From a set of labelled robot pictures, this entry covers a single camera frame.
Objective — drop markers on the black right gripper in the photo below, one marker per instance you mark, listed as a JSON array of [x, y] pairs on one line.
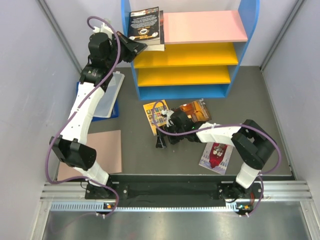
[[161, 142]]

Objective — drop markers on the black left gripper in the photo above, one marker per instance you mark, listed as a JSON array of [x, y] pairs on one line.
[[131, 47]]

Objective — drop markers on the black Storey Treehouse book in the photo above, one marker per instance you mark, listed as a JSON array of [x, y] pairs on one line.
[[144, 26]]

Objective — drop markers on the yellow Shakespeare paperback book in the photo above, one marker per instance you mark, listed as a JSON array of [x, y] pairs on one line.
[[154, 115]]

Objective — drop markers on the dark Tale of Two Cities book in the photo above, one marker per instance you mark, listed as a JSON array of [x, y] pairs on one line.
[[161, 46]]

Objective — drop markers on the black red-lettered glossy book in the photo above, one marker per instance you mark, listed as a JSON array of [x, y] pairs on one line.
[[196, 111]]

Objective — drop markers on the purple red illustrated book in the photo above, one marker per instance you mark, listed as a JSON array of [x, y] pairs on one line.
[[216, 157]]

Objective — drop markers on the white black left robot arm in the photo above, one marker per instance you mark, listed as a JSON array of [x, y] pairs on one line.
[[69, 145]]

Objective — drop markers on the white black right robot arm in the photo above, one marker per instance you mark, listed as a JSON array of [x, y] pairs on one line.
[[252, 143]]

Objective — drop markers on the pink brown flat folder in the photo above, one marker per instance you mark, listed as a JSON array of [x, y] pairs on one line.
[[108, 150]]

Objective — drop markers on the blue folder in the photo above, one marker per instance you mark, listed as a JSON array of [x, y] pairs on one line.
[[112, 113]]

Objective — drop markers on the translucent white zip file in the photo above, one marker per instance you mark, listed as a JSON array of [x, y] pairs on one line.
[[106, 104]]

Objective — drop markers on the colourful blue-framed bookshelf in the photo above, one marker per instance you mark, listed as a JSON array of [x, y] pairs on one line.
[[203, 53]]

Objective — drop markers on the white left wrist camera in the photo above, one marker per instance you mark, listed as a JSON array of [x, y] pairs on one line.
[[104, 28]]

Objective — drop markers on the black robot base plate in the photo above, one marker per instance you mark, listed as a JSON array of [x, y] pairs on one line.
[[158, 190]]

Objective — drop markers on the grey slotted cable duct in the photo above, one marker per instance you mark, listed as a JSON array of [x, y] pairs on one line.
[[64, 206]]

